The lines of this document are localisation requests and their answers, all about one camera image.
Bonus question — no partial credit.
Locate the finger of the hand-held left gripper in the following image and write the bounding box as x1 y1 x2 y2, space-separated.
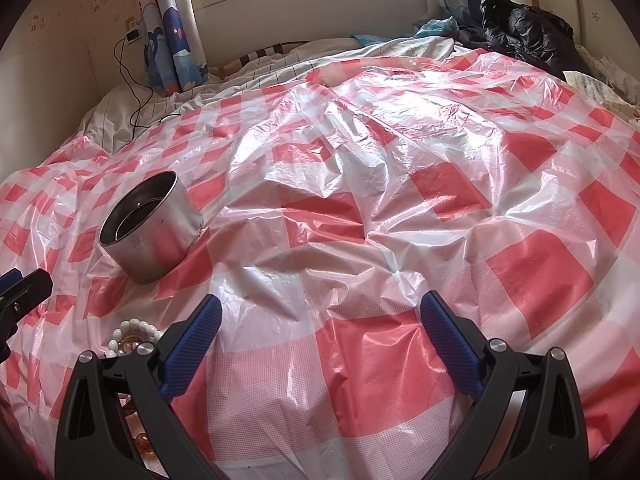
0 268 54 361

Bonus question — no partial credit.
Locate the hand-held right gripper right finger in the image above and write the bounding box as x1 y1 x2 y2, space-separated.
420 291 591 480

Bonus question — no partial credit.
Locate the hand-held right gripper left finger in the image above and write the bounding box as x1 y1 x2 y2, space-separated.
54 294 223 480

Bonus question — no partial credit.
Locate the white bead bracelet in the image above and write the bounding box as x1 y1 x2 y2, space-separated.
106 318 165 359

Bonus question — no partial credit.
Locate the round metal tin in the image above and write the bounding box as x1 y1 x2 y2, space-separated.
98 171 204 285

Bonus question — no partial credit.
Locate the amber bead bracelet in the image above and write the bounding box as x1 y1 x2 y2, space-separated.
119 394 157 462

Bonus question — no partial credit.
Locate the red checked plastic sheet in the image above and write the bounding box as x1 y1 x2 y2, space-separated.
0 50 640 480

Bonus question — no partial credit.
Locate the white printed paper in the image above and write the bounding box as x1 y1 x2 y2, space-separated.
562 45 640 127

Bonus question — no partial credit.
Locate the dark striped pillow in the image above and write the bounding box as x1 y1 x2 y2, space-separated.
220 42 297 74

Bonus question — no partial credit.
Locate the blue plastic bag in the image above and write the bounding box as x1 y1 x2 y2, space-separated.
350 16 459 46

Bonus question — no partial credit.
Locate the black puffer jacket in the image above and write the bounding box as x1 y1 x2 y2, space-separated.
457 0 576 79

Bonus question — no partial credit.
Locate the black charger cable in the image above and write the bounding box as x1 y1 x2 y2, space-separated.
113 37 182 144

